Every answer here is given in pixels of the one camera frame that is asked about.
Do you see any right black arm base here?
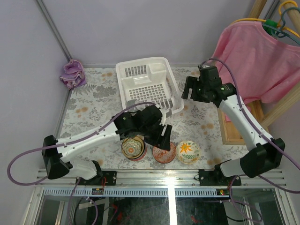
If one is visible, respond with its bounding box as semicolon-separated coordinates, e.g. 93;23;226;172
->
194;164;242;187

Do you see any white plastic dish rack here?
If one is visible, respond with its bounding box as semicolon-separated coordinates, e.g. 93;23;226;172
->
115;57;184;114

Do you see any scalloped green orange bowl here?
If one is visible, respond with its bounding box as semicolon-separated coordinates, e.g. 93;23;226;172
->
121;137;143;158

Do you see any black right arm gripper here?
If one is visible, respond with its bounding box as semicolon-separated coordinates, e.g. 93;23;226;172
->
181;76;210;103

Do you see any wooden clothes rack frame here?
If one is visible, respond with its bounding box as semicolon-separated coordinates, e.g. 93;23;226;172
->
210;0;300;146

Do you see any green clothes hanger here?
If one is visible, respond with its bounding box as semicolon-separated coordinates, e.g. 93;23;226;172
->
262;7;300;46

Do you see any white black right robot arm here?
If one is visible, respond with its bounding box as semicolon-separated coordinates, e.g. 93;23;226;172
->
181;66;285;185

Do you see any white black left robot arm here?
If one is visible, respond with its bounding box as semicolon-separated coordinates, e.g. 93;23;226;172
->
42;100;174;185

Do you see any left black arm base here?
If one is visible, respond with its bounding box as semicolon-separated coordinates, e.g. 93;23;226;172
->
76;160;117;187

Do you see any floral table mat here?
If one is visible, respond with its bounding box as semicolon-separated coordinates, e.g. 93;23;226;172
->
60;68;248;169

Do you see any pink t-shirt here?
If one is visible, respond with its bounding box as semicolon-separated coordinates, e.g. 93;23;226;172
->
207;21;300;121

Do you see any red patterned ceramic bowl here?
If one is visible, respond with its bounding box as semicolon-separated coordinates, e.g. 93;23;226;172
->
152;142;176;164

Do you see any tan bowl under scalloped bowl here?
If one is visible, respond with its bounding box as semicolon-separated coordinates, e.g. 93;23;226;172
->
124;136;146;162

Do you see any yellow clothes hanger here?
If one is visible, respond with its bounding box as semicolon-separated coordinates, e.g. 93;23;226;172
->
231;0;300;39

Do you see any crumpled purple cloth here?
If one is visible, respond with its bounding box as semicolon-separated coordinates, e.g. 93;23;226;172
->
60;59;87;90

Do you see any aluminium rail frame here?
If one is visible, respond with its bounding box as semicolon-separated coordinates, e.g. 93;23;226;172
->
22;169;300;225

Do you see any yellow flower ceramic bowl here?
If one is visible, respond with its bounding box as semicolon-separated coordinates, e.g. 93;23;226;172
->
176;141;200;165

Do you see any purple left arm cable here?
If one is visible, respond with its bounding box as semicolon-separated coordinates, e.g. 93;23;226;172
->
7;102;157;225

